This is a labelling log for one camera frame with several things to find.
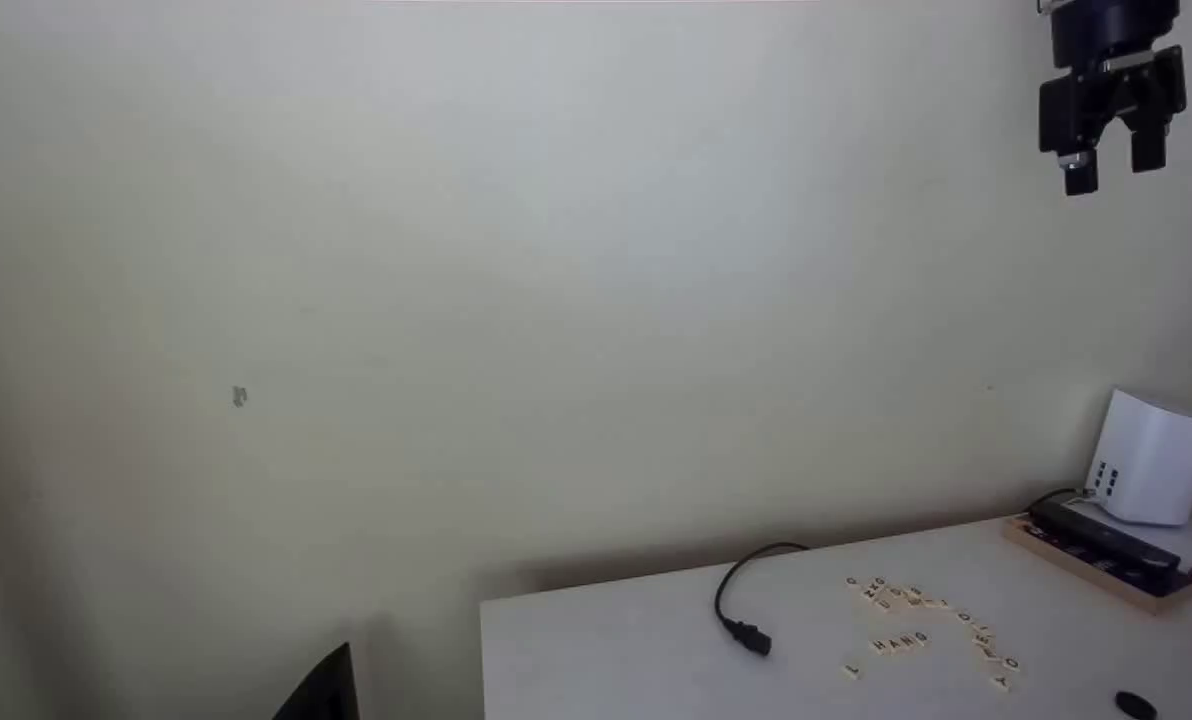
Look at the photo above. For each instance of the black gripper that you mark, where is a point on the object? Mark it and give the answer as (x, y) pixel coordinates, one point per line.
(1115, 66)

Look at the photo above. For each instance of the black remote control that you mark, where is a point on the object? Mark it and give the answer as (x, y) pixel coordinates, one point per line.
(1106, 547)

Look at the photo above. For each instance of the black round disc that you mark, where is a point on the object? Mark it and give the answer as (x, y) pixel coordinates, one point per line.
(1134, 704)

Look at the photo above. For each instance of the white cube speaker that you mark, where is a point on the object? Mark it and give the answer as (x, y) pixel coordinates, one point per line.
(1141, 467)

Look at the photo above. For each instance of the black monitor corner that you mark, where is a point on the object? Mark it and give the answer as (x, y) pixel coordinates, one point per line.
(325, 692)

